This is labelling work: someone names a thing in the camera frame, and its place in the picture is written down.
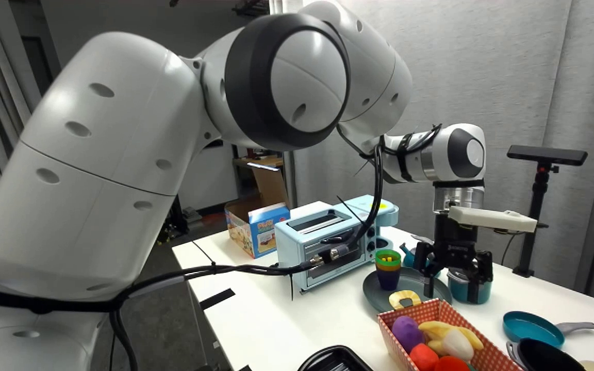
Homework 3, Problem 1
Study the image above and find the red round plush toy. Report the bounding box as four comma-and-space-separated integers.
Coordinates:
408, 342, 444, 371

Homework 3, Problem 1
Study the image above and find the grey fabric curtain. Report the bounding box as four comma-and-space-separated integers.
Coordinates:
288, 0, 594, 306

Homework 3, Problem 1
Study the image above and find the purple round plush toy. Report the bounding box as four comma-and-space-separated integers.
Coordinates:
389, 316, 426, 353

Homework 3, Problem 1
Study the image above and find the teal toy kettle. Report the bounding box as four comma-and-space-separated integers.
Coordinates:
399, 239, 436, 273

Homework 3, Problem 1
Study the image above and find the blue orange toy package box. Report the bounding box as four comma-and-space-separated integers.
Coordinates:
224, 201, 292, 262

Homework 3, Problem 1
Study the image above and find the light blue toy toaster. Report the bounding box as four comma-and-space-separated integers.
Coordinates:
271, 193, 399, 294

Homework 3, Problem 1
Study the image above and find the black toy pot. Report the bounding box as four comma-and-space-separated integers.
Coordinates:
516, 339, 583, 371

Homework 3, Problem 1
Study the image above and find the grey blue plate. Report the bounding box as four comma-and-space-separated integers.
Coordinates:
361, 265, 453, 316

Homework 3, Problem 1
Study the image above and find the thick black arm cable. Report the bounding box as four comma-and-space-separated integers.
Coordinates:
0, 121, 444, 371

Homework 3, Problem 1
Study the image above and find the brown cardboard box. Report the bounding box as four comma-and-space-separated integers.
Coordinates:
233, 153, 288, 208

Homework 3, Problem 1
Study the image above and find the teal toy frying pan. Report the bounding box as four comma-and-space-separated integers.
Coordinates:
501, 309, 594, 350

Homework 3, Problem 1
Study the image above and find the yellow banana plush toy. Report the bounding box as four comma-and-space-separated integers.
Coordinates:
417, 320, 484, 364

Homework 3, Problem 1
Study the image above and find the red apple plush toy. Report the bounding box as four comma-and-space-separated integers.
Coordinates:
432, 355, 471, 371

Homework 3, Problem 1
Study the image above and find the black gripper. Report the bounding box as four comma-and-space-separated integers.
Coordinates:
417, 204, 495, 306

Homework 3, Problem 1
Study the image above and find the black camera pole stand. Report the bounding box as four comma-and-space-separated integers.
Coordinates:
511, 161, 560, 279

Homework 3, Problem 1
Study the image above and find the black oval plastic tray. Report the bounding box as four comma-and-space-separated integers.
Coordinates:
294, 345, 375, 371

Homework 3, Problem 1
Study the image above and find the black camera bar on pole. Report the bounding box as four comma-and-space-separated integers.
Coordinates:
504, 142, 590, 167

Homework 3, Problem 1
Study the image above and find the black tape strip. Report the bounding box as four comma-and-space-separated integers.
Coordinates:
198, 287, 236, 309

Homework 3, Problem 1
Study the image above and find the red checkered carton box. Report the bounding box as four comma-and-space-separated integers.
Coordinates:
375, 296, 522, 371

